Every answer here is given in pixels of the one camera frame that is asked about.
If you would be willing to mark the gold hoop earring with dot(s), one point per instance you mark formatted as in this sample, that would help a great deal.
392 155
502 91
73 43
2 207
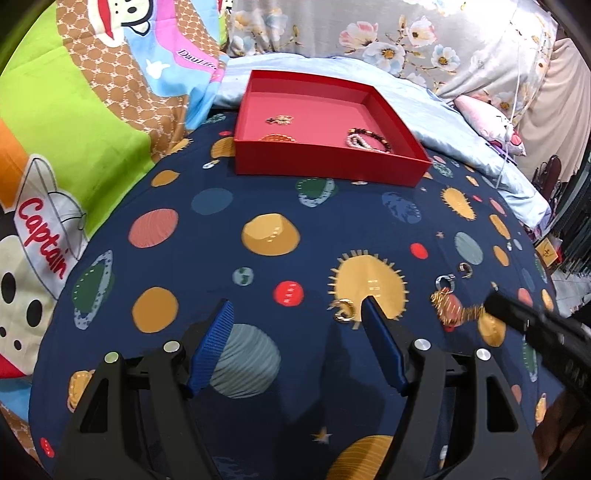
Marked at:
466 270

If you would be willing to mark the colourful monkey cartoon quilt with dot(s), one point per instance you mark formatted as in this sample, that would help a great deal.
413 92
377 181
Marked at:
93 95

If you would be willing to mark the gold crescent moon earring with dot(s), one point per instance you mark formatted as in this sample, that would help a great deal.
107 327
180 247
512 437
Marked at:
343 310

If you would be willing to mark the grey floral quilt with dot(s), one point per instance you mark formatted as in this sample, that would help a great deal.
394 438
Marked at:
495 51

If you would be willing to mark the light blue pillow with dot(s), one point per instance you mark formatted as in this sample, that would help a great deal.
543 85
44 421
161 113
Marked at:
436 125

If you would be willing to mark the red shallow box tray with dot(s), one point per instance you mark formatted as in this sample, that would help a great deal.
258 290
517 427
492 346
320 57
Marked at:
306 125

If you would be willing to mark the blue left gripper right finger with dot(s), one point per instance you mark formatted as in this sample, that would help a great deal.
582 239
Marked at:
382 333

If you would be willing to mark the pink cartoon plush pillow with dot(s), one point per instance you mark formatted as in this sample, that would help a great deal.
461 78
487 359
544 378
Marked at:
491 124

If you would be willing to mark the navy planet print sheet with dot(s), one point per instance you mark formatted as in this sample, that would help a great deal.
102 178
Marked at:
295 394

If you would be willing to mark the right hand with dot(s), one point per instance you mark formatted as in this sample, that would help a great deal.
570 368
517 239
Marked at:
562 424

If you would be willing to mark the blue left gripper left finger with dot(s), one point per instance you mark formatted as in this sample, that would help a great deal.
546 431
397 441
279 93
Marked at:
205 342

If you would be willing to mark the dark wooden chair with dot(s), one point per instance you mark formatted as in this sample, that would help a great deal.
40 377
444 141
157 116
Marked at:
547 175

